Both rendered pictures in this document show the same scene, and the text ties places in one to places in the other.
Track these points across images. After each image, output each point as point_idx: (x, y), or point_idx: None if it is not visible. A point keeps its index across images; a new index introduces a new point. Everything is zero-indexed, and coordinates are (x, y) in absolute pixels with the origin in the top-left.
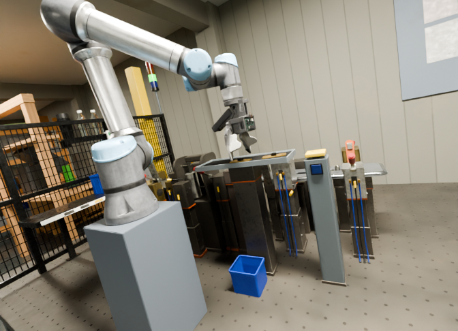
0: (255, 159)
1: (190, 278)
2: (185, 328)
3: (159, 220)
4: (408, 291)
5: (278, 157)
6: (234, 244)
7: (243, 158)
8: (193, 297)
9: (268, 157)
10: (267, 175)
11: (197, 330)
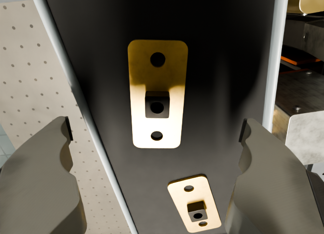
0: (163, 162)
1: None
2: (12, 0)
3: None
4: None
5: (165, 223)
6: None
7: (229, 74)
8: None
9: (173, 199)
10: (320, 48)
11: (33, 5)
